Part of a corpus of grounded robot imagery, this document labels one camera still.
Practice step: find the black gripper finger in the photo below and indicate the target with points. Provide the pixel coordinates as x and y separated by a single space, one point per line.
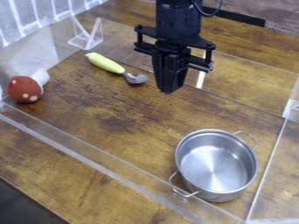
159 70
176 72

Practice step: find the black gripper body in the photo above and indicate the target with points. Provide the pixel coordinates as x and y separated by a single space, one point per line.
150 42

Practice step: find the red white-spotted toy mushroom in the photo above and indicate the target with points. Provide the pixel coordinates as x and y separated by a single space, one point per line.
26 88

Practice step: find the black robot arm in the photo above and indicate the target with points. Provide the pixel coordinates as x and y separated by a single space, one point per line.
178 19

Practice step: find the silver metal pot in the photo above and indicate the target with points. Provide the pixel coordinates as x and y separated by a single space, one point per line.
216 165

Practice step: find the black strip on table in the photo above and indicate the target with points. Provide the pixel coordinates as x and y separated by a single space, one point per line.
242 18

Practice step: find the yellow-handled metal spoon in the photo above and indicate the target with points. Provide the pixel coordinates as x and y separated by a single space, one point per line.
107 64

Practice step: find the clear acrylic enclosure wall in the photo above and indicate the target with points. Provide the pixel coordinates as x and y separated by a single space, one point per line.
90 150

